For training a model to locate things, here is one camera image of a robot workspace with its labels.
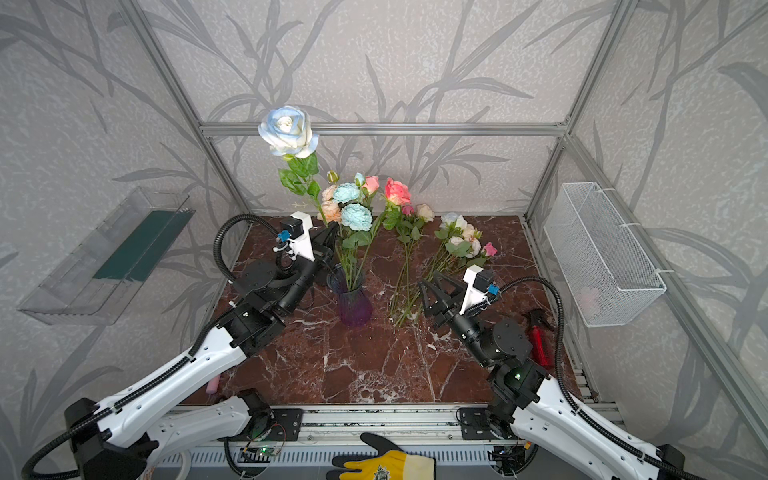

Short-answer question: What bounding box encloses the peach flower stem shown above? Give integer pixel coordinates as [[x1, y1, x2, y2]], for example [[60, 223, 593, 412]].
[[317, 170, 349, 289]]

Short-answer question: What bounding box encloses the light blue flower stem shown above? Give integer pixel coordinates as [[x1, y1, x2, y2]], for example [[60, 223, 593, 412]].
[[332, 172, 376, 292]]

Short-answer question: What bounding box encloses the purple glass vase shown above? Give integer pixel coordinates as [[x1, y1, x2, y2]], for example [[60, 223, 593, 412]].
[[327, 264, 373, 327]]

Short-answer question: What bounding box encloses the white blue rose stem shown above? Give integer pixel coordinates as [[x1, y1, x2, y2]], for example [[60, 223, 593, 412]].
[[258, 105, 328, 225]]

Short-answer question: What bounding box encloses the coral pink rose stem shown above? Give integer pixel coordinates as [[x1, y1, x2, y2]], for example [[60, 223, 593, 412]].
[[353, 178, 411, 282]]

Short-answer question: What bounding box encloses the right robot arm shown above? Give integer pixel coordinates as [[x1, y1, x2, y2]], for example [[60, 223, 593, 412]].
[[419, 267, 693, 479]]

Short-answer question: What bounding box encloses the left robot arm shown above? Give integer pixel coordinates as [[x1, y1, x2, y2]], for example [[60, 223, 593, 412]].
[[20, 212, 340, 479]]

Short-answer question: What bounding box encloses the pile of artificial flowers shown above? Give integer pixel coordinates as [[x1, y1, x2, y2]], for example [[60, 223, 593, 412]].
[[389, 204, 498, 327]]

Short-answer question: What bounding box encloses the yellow black work glove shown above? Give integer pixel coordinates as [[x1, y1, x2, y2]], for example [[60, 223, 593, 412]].
[[326, 432, 436, 480]]

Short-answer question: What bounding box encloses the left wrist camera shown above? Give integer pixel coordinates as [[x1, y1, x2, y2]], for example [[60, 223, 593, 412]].
[[273, 212, 315, 261]]

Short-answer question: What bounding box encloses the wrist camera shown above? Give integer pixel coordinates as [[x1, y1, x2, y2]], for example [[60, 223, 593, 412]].
[[460, 265, 500, 316], [273, 212, 315, 261]]

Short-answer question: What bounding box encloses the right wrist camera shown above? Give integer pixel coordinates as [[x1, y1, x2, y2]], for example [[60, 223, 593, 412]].
[[460, 265, 500, 316]]

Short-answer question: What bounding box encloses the white wire basket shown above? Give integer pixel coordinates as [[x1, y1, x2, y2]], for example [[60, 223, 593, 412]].
[[544, 182, 667, 328]]

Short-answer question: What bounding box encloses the clear plastic wall tray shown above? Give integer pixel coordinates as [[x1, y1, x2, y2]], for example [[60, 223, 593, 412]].
[[18, 187, 195, 326]]

